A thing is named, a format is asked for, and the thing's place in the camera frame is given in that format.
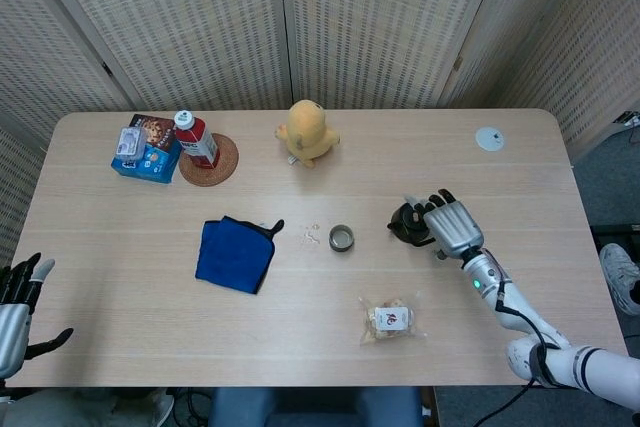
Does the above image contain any round woven rattan coaster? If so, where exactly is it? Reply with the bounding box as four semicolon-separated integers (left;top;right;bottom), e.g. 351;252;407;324
178;132;240;188

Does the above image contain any blue microfiber cloth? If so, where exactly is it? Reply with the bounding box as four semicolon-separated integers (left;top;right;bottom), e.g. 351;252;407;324
194;215;286;296

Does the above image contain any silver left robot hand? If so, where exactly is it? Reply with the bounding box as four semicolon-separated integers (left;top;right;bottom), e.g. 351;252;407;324
0;252;75;381

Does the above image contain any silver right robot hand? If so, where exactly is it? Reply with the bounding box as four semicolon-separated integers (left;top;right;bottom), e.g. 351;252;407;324
403;188;487;261

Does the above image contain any black round object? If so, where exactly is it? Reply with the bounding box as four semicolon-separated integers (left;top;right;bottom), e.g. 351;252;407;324
386;200;437;248

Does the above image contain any blue seat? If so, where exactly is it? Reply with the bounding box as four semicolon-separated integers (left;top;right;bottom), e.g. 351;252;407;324
207;386;424;427

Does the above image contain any white round cable grommet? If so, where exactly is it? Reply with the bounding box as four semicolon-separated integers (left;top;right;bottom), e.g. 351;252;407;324
474;126;507;152

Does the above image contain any woven folding screen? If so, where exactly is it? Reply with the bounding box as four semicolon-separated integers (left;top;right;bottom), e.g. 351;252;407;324
0;0;640;268

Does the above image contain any clear bag of snacks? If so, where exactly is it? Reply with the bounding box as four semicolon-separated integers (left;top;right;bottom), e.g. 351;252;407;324
357;294;429;347

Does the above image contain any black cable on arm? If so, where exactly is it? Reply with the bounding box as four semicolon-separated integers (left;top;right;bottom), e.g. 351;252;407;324
469;279;564;427

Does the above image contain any yellow plush duck toy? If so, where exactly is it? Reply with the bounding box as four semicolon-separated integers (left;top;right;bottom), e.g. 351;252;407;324
273;99;341;170

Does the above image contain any black stand base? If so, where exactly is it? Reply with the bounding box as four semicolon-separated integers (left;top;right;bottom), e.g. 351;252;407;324
589;223;640;248

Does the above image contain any brown cookie box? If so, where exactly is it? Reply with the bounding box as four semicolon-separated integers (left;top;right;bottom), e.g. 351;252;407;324
128;113;182;153

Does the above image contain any small clear plastic box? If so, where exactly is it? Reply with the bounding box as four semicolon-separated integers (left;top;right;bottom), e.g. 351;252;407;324
114;126;149;158

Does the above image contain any red juice bottle white cap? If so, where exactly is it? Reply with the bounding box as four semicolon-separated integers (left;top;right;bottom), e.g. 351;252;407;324
173;110;221;170

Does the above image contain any white sneaker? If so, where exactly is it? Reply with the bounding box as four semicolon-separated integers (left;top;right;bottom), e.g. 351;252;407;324
598;242;640;316

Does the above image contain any blue snack box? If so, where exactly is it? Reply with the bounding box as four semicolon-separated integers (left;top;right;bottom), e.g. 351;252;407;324
110;139;182;185

